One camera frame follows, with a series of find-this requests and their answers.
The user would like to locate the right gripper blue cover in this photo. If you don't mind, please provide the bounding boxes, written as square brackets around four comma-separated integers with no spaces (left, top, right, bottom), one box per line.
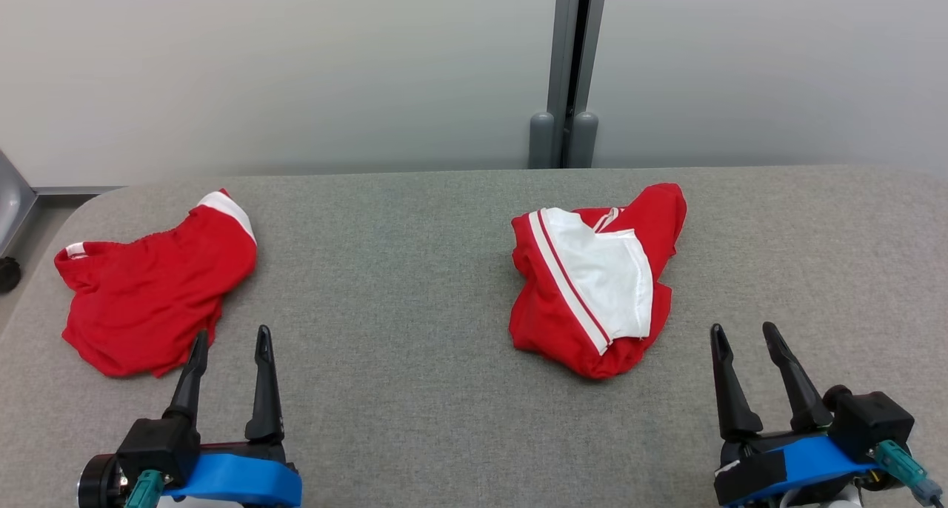
[710,321,884,508]

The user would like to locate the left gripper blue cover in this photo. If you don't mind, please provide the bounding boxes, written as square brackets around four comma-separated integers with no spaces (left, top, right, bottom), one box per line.
[78,325,303,508]

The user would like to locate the red shorts with white band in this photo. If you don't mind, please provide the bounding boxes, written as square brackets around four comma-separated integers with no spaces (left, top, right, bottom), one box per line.
[54,189,258,378]

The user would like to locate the red basketball jersey number 23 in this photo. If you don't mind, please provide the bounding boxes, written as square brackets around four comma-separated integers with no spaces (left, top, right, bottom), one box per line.
[509,183,688,381]

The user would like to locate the left cable with teal connector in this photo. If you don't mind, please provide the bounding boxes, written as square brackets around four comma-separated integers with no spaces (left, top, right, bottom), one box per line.
[124,469,165,508]

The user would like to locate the cable with teal connector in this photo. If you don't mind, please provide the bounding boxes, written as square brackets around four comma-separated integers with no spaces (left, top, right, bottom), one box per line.
[874,440,947,508]
[124,469,165,508]

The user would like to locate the right cable with teal connector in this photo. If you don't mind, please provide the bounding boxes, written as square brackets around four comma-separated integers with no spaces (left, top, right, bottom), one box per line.
[874,440,947,508]

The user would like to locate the grey metal frame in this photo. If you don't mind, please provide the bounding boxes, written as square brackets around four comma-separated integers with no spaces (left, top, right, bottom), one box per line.
[0,149,125,257]

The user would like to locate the wide grey partition post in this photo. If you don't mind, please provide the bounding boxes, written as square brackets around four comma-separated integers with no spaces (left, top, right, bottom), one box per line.
[527,0,610,170]

